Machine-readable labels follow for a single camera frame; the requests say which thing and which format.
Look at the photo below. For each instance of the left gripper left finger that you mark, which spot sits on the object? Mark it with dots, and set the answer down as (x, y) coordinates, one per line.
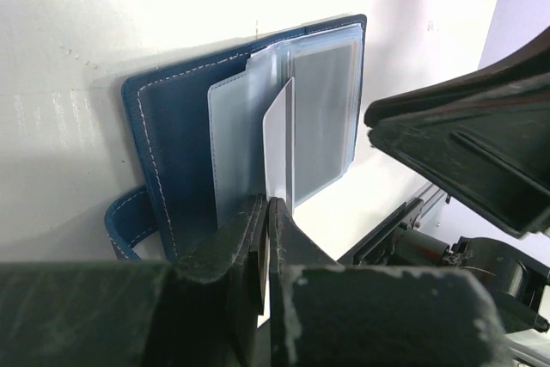
(201, 310)

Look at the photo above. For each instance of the blue leather card holder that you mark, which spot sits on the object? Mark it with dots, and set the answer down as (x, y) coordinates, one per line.
(197, 128)

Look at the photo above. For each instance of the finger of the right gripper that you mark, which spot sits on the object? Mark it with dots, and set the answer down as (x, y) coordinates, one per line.
(483, 138)

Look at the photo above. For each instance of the white magnetic stripe card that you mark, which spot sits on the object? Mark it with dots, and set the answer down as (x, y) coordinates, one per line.
(279, 127)

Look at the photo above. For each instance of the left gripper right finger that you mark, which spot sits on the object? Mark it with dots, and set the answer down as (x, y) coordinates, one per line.
(326, 314)

